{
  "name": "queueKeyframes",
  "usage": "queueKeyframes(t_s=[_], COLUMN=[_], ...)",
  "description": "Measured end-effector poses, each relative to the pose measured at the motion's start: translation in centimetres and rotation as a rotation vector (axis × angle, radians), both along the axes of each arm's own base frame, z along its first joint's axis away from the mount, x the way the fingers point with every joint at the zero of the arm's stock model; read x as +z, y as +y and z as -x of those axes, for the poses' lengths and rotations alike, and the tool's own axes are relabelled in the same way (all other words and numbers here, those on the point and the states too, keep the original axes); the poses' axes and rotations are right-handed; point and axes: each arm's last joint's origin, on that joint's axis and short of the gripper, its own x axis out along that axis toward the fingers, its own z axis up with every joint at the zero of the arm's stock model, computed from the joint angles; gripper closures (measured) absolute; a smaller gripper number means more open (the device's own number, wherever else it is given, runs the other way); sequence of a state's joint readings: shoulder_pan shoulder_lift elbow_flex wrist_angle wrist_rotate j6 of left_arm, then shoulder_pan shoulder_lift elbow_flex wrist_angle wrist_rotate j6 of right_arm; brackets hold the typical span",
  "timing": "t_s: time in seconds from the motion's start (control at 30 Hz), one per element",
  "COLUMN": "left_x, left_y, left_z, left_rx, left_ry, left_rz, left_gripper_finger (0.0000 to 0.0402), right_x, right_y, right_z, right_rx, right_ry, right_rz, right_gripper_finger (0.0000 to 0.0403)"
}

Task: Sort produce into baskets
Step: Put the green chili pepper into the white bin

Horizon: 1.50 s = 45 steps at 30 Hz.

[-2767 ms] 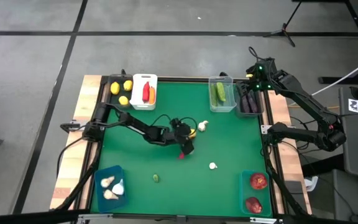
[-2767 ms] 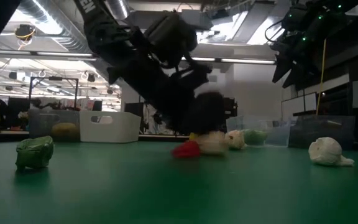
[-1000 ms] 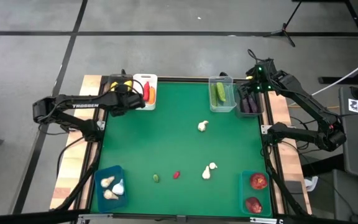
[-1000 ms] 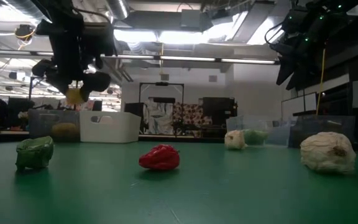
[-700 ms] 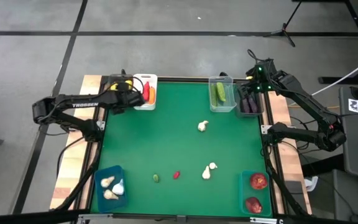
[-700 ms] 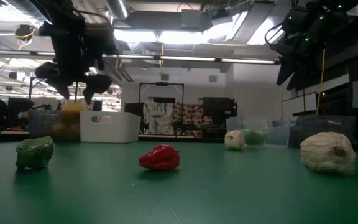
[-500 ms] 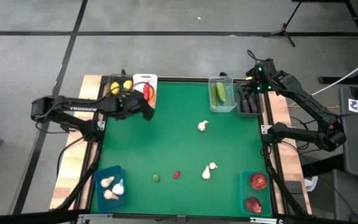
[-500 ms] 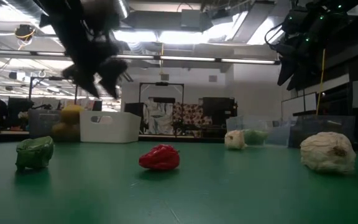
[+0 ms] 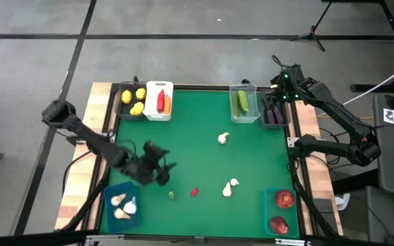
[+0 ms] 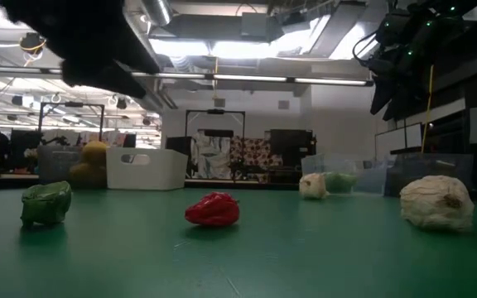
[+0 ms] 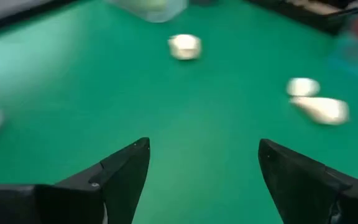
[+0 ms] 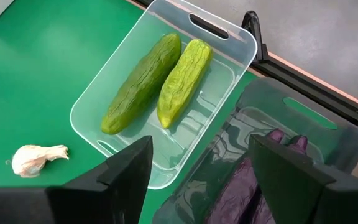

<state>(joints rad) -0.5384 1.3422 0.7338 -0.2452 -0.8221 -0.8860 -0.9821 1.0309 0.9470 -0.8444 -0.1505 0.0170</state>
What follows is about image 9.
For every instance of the small white garlic bulb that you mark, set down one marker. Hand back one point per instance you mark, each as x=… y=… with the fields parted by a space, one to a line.
x=234 y=182

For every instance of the long red pepper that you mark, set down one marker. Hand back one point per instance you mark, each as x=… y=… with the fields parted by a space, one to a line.
x=160 y=100

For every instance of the wooden table side board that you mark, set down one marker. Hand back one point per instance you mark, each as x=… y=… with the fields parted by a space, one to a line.
x=313 y=171
x=96 y=99

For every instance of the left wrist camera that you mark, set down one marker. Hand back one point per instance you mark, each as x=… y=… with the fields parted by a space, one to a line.
x=163 y=178

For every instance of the dark grey translucent bin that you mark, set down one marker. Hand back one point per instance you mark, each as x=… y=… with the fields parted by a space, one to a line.
x=275 y=126
x=123 y=109

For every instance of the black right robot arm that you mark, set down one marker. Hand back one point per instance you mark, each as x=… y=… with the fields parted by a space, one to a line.
x=337 y=119

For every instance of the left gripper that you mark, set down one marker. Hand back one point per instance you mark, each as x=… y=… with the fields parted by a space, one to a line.
x=144 y=167

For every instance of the dark grey floor case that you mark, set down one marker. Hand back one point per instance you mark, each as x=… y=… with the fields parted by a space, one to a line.
x=371 y=212

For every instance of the green cucumber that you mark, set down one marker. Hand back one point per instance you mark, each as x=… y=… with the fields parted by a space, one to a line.
x=243 y=100
x=235 y=104

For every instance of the small green pepper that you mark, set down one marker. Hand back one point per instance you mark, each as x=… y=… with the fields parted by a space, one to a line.
x=172 y=195

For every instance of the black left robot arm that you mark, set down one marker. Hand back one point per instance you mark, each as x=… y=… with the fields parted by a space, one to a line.
x=91 y=140

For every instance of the dark blue plastic bin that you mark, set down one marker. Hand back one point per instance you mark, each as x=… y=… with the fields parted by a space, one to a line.
x=118 y=225

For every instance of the large white garlic bulb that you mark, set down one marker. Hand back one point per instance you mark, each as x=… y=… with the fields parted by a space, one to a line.
x=130 y=206

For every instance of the clear plastic bin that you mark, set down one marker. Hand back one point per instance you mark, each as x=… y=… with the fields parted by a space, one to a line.
x=251 y=109

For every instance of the black table frame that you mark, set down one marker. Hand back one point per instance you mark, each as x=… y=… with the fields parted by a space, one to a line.
x=204 y=87

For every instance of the cream garlic bulb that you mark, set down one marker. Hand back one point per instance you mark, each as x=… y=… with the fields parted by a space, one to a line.
x=227 y=190

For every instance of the green table mat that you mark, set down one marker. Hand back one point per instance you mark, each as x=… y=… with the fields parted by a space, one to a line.
x=200 y=157

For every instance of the black floor bar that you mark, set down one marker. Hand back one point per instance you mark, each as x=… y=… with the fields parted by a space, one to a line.
x=33 y=238

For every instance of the teal plastic bin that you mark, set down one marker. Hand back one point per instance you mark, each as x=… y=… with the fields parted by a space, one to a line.
x=269 y=213

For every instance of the black tripod stand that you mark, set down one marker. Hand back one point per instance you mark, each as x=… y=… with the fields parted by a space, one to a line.
x=311 y=35

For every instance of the black stand frame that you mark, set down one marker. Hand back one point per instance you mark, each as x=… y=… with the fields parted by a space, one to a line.
x=371 y=88

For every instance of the silver mounting bracket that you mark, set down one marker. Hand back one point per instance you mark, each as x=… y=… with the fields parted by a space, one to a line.
x=292 y=141

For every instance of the small white floor object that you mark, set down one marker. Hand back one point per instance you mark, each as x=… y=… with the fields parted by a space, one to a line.
x=342 y=200

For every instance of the tan garlic bulb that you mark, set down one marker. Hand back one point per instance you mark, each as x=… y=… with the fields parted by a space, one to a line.
x=121 y=214
x=117 y=199

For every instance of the silver frame bar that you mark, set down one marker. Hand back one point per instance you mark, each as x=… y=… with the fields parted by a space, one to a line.
x=294 y=242
x=103 y=238

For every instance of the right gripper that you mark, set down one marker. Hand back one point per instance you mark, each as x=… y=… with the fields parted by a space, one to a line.
x=287 y=87

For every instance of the small red pepper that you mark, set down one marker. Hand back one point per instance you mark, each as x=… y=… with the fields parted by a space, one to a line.
x=194 y=192

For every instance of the white plastic bin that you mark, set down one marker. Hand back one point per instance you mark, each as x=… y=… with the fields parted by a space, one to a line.
x=150 y=102

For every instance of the orange carrot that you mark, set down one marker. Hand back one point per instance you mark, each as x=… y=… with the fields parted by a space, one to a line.
x=167 y=104

